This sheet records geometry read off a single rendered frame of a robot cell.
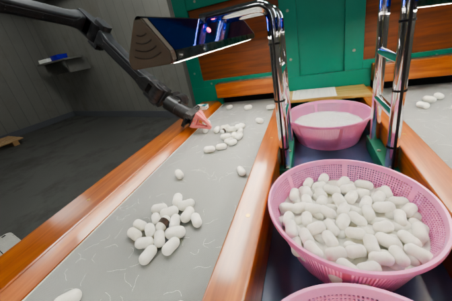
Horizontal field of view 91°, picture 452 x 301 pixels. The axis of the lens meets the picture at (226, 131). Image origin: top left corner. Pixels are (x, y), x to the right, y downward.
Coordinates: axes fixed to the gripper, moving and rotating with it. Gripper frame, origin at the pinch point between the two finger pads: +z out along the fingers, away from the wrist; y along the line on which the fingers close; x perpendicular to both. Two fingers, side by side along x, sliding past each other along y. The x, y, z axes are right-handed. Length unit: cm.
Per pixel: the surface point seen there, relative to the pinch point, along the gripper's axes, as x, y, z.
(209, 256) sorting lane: -9, -50, 18
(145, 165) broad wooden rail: 6.1, -27.3, -7.4
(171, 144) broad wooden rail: 6.0, -13.3, -6.9
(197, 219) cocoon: -8.0, -44.5, 13.6
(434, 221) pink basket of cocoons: -29, -38, 45
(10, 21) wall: 185, 263, -503
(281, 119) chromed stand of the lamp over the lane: -24.7, -20.3, 19.0
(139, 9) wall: 32, 234, -208
